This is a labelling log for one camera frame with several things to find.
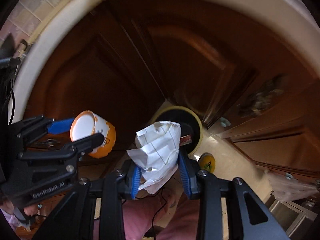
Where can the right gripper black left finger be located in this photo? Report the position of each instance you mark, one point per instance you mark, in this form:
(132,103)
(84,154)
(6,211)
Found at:
(73,217)

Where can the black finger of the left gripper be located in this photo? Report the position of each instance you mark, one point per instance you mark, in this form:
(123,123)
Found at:
(32,129)
(70,150)

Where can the orange white paper cup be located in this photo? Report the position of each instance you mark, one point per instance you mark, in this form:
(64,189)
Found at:
(88,123)

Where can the white paper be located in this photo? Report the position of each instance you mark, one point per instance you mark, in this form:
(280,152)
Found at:
(156,154)

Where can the maroon milk carton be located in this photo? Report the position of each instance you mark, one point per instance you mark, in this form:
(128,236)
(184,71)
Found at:
(186,139)

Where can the pink plaid sleeve forearm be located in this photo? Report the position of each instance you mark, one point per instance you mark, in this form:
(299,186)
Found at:
(138,216)

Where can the yellow trash bin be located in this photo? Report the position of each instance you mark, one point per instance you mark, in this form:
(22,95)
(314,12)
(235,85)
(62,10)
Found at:
(189,123)

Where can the yellow round lid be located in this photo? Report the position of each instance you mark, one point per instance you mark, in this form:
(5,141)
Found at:
(207,162)

